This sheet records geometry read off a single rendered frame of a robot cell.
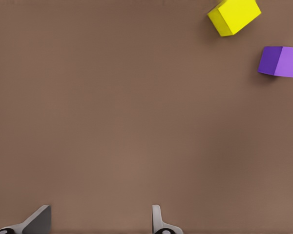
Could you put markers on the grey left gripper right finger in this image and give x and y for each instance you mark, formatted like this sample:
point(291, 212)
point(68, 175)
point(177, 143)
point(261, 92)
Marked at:
point(157, 219)

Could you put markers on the yellow wooden cube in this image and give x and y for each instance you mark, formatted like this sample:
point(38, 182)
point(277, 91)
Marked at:
point(234, 15)

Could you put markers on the purple wooden cube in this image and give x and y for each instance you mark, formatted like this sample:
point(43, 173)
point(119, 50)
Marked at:
point(280, 61)

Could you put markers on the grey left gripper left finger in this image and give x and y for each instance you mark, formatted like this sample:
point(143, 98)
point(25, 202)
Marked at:
point(36, 220)

